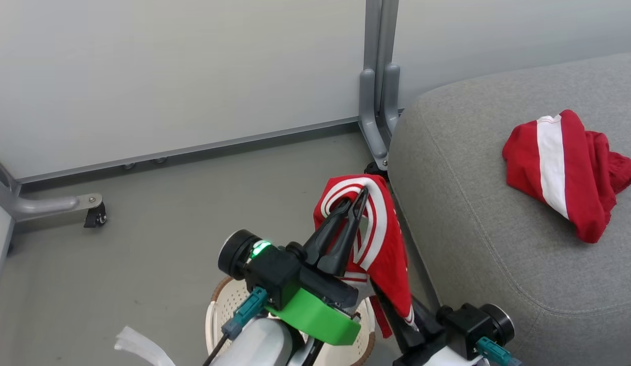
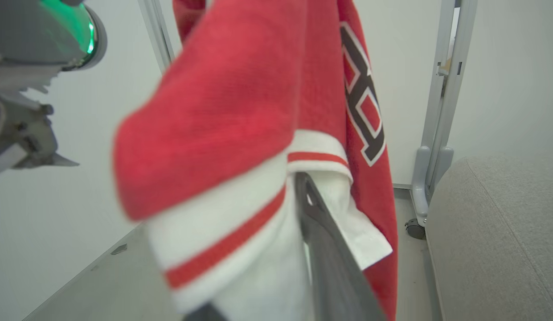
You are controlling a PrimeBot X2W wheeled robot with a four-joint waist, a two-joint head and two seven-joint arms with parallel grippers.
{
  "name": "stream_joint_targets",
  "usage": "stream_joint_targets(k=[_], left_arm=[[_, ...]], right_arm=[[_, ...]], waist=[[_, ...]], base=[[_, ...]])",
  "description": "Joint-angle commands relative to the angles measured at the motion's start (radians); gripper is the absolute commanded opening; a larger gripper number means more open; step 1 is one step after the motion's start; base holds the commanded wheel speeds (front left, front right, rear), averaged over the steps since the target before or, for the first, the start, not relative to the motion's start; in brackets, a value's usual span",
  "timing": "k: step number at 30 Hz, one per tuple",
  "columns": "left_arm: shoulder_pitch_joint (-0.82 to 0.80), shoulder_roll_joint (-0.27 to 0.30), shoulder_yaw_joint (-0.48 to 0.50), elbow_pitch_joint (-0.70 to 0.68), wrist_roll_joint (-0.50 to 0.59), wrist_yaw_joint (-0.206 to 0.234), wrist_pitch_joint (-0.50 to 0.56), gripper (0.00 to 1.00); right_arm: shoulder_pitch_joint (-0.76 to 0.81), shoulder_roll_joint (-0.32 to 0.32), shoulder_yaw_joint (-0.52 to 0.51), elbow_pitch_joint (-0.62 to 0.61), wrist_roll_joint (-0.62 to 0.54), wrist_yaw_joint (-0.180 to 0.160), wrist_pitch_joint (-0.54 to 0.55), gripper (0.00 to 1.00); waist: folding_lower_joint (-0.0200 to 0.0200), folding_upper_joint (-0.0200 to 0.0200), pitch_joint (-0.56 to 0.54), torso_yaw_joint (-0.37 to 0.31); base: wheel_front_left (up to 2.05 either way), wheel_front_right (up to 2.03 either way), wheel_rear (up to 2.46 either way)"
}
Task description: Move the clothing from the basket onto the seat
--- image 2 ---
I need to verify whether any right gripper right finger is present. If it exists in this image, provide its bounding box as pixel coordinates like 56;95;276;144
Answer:
295;172;386;321

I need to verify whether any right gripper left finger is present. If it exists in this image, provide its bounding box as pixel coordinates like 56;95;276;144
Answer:
183;302;228;321

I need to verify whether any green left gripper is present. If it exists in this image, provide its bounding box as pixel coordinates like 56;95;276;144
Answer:
0;0;108;73

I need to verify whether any red white sports jersey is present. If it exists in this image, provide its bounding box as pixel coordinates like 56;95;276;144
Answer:
112;0;399;321

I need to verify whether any grey fabric sofa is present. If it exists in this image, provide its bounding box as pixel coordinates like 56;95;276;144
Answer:
424;154;553;321

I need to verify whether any black caster wheel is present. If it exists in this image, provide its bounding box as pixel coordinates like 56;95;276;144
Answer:
404;218;427;241

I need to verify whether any grey double partition post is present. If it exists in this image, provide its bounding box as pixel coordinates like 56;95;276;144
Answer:
410;0;478;229

